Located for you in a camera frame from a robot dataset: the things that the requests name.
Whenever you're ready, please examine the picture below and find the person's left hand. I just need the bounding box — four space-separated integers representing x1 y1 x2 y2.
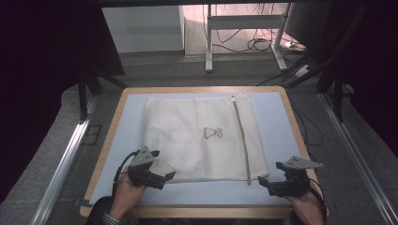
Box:
108 170 147 220

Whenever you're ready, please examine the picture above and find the black metal stand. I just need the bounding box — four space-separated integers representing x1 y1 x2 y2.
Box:
76 67 129 122
314 46 348 124

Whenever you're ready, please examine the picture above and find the white metal desk frame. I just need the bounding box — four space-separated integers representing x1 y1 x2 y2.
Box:
204 3 293 73

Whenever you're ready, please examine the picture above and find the person's right hand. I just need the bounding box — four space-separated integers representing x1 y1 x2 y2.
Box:
284 188 327 225

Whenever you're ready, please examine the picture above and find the white power strip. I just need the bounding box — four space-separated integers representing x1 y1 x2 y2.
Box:
293 64 314 79

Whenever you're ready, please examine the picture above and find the light blue table mat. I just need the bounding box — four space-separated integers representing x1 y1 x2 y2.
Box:
88 91 314 206

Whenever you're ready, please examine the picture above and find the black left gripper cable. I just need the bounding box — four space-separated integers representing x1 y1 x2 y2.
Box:
112 149 140 190

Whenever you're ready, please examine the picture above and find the black chair armrest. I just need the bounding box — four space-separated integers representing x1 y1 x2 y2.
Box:
84 196 115 225

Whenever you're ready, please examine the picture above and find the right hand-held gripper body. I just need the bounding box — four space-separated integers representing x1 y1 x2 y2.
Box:
266 156 325 199

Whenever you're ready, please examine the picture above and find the wooden table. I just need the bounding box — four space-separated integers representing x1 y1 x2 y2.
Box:
79 85 330 219

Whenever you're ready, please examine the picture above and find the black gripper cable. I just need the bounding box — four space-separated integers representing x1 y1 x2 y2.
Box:
112 149 140 190
307 177 329 218

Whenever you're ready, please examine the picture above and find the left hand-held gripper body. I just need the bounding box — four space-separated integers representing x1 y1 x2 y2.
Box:
127 145 167 190

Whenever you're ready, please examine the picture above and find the white cabinet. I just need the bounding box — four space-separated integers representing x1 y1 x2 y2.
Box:
100 5 186 54

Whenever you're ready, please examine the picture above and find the aluminium floor rail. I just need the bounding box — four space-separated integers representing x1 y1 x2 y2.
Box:
30 96 99 225
316 91 398 225

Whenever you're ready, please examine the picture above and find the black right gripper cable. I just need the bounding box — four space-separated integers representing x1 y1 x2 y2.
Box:
307 177 329 218

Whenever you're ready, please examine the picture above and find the thin black floor cable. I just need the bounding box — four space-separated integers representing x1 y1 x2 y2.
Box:
290 98 325 148

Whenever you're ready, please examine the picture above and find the black floor cables bundle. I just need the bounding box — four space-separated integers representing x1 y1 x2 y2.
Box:
213 27 276 53

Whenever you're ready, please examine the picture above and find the white mesh laundry bag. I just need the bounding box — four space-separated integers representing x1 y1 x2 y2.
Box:
141 95 270 186

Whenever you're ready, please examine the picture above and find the dark monitor panel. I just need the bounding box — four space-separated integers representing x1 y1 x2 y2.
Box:
283 3 333 51

